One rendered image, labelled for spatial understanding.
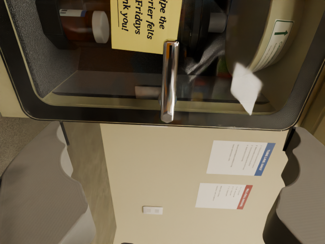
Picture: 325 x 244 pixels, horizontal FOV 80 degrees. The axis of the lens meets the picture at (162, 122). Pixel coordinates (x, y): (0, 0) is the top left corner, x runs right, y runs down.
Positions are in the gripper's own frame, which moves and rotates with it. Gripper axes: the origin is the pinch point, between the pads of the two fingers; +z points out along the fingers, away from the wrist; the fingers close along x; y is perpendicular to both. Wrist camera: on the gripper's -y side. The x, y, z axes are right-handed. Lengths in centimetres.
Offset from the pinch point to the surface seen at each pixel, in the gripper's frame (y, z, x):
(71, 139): 28, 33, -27
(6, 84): 4.6, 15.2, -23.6
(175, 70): -0.1, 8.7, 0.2
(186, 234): 126, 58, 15
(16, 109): 8.6, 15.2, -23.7
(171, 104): 3.8, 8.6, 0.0
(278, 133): 42, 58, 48
